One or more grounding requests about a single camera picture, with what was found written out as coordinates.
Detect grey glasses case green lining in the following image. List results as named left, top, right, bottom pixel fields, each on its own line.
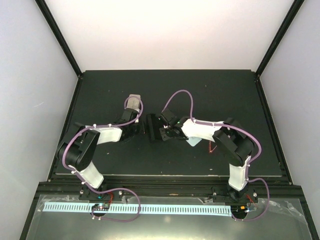
left=124, top=94, right=141, bottom=113

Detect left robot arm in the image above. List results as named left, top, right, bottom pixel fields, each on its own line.
left=55, top=108, right=144, bottom=200

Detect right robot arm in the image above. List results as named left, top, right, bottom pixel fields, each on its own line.
left=157, top=109, right=254, bottom=202

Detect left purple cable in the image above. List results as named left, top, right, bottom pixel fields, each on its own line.
left=61, top=96, right=145, bottom=201

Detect purple cable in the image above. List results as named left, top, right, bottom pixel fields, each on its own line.
left=161, top=89, right=263, bottom=181
left=61, top=96, right=145, bottom=201

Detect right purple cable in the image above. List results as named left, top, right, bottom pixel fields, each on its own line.
left=161, top=89, right=263, bottom=181

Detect red thin-frame glasses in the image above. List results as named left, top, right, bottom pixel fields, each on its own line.
left=208, top=141, right=217, bottom=154

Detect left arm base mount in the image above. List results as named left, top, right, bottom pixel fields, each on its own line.
left=79, top=187, right=114, bottom=219

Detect white slotted cable duct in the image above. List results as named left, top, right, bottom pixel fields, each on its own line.
left=42, top=202, right=232, bottom=217

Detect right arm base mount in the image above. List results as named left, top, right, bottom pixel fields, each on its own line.
left=212, top=184, right=258, bottom=220

